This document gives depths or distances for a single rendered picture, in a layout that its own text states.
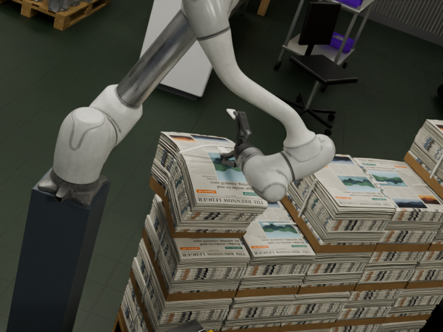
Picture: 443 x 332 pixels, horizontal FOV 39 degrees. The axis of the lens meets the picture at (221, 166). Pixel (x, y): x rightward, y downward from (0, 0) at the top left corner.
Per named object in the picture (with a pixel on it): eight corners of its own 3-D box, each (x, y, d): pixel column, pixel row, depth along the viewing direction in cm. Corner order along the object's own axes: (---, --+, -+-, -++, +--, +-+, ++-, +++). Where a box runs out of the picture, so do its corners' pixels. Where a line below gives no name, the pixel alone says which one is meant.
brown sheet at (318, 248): (277, 194, 275) (280, 186, 273) (330, 195, 288) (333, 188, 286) (316, 253, 247) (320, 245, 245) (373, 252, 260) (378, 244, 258)
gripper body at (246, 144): (242, 145, 200) (231, 132, 208) (235, 168, 204) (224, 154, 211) (262, 147, 204) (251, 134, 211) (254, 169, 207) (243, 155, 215)
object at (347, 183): (295, 152, 264) (296, 150, 264) (349, 156, 277) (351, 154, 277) (337, 207, 237) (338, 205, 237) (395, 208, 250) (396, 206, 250)
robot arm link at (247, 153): (238, 178, 199) (231, 168, 204) (263, 180, 204) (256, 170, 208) (247, 153, 195) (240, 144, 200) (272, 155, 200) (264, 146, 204)
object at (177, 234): (162, 200, 229) (166, 193, 226) (231, 203, 243) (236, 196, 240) (171, 238, 221) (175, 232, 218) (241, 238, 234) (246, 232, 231)
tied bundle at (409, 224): (330, 196, 289) (351, 155, 277) (381, 199, 302) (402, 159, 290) (372, 253, 261) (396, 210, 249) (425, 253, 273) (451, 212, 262)
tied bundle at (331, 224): (275, 195, 275) (294, 152, 264) (330, 197, 289) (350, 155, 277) (315, 254, 248) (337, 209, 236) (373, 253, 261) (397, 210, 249)
